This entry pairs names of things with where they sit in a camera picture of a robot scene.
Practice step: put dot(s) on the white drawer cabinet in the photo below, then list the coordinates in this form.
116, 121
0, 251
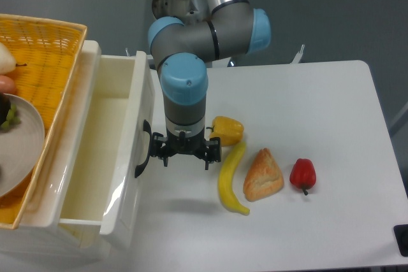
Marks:
52, 224

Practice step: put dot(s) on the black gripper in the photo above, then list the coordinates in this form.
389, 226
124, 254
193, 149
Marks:
185, 140

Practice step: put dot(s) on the yellow wicker basket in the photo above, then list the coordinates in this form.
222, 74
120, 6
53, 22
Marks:
50, 50

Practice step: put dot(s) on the grey round plate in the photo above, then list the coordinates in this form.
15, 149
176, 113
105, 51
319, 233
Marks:
21, 145

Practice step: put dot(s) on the dark fruit with green grapes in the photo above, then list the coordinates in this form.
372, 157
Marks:
9, 114

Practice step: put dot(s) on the white top drawer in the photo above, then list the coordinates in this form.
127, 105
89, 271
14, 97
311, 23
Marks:
116, 143

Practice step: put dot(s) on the pink sausage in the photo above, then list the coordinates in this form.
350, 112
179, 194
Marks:
7, 85

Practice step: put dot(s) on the yellow bell pepper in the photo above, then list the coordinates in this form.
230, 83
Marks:
228, 130

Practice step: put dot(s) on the black object at table edge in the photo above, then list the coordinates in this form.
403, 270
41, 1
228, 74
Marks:
401, 235

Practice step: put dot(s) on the white pear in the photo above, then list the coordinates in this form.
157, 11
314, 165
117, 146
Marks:
7, 61

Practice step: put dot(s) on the triangular bread pastry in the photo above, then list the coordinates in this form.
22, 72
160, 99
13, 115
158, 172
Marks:
264, 178

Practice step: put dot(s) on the red bell pepper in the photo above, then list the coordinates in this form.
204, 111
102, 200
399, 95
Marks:
303, 175

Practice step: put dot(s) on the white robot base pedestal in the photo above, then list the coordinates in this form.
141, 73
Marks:
163, 8

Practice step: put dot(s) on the yellow banana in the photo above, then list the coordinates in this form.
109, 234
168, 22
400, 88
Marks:
225, 180

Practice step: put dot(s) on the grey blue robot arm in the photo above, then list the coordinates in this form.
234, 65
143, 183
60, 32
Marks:
185, 36

